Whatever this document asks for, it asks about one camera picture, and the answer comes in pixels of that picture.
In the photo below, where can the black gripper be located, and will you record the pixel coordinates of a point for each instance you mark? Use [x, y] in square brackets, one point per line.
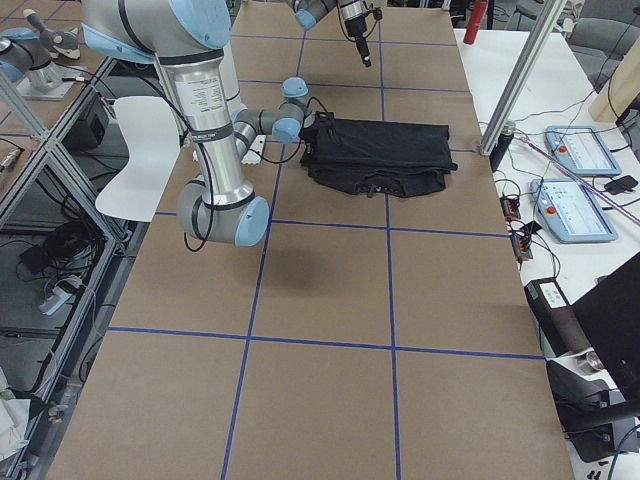
[354, 31]
[311, 131]

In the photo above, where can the black graphic t-shirt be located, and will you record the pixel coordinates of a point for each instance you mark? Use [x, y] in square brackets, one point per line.
[369, 157]

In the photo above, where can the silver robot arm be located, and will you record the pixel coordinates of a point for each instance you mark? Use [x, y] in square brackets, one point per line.
[352, 16]
[187, 39]

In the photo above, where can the red cylinder bottle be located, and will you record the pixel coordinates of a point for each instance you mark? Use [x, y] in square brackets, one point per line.
[478, 12]

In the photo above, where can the black water bottle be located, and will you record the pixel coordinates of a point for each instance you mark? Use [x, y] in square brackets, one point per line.
[502, 145]

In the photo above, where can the white plastic chair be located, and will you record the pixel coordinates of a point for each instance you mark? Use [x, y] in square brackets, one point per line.
[150, 132]

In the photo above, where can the far teach pendant tablet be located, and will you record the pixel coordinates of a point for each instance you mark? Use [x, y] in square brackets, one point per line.
[581, 150]

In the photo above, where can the teach pendant tablet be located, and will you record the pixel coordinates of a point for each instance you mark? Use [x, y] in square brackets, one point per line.
[570, 212]
[581, 150]

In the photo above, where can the near teach pendant tablet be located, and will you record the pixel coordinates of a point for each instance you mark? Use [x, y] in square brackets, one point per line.
[570, 212]

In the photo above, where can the husky plush toy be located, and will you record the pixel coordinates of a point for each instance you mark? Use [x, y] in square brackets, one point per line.
[60, 42]

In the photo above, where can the aluminium frame post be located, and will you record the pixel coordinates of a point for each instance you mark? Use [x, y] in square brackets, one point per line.
[529, 55]

